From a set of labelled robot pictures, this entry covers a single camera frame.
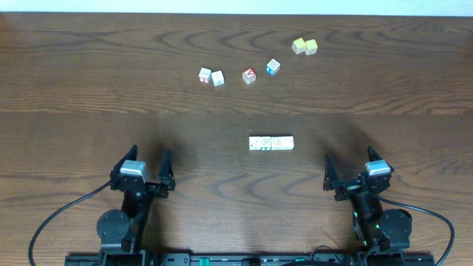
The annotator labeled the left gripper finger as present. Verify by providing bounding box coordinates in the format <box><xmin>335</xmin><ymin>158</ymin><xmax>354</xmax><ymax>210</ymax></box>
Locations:
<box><xmin>112</xmin><ymin>144</ymin><xmax>137</xmax><ymax>174</ymax></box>
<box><xmin>157</xmin><ymin>149</ymin><xmax>174</xmax><ymax>183</ymax></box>

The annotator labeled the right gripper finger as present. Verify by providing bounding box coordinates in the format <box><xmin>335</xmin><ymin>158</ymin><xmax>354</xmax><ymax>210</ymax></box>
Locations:
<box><xmin>367</xmin><ymin>146</ymin><xmax>383</xmax><ymax>162</ymax></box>
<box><xmin>323</xmin><ymin>154</ymin><xmax>339</xmax><ymax>191</ymax></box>

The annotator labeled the green sided white block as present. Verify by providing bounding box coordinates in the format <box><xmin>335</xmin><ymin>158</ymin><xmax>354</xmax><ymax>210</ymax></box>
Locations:
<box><xmin>282</xmin><ymin>136</ymin><xmax>294</xmax><ymax>150</ymax></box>

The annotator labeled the white block with figure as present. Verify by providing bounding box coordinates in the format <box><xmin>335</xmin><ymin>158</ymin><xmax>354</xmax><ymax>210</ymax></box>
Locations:
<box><xmin>270</xmin><ymin>137</ymin><xmax>285</xmax><ymax>150</ymax></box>

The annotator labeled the yellow block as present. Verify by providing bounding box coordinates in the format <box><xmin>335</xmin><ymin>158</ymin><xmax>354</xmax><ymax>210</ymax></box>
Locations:
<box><xmin>305</xmin><ymin>39</ymin><xmax>319</xmax><ymax>55</ymax></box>
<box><xmin>260</xmin><ymin>136</ymin><xmax>272</xmax><ymax>151</ymax></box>
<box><xmin>292</xmin><ymin>38</ymin><xmax>306</xmax><ymax>54</ymax></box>

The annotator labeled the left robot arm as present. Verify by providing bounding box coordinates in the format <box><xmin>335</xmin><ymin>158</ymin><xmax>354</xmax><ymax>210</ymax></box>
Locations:
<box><xmin>97</xmin><ymin>145</ymin><xmax>176</xmax><ymax>265</ymax></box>

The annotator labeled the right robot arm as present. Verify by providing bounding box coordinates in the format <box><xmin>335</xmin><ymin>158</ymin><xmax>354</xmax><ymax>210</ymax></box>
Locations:
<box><xmin>323</xmin><ymin>146</ymin><xmax>412</xmax><ymax>265</ymax></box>

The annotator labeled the white block red number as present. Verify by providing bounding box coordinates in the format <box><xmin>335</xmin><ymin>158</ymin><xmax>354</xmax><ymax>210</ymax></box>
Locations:
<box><xmin>198</xmin><ymin>67</ymin><xmax>211</xmax><ymax>83</ymax></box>

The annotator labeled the white block blue side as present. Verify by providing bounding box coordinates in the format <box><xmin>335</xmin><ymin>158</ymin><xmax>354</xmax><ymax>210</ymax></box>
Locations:
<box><xmin>211</xmin><ymin>70</ymin><xmax>225</xmax><ymax>86</ymax></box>

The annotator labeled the blue sided picture block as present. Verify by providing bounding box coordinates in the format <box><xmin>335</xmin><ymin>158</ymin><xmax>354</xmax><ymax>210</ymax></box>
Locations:
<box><xmin>266</xmin><ymin>58</ymin><xmax>281</xmax><ymax>76</ymax></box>

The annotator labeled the red letter A block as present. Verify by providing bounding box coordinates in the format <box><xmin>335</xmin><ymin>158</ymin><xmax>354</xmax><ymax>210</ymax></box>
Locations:
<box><xmin>242</xmin><ymin>67</ymin><xmax>257</xmax><ymax>84</ymax></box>

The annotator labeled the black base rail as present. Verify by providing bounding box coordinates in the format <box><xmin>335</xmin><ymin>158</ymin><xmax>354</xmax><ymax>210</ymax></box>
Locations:
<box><xmin>64</xmin><ymin>252</ymin><xmax>436</xmax><ymax>266</ymax></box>

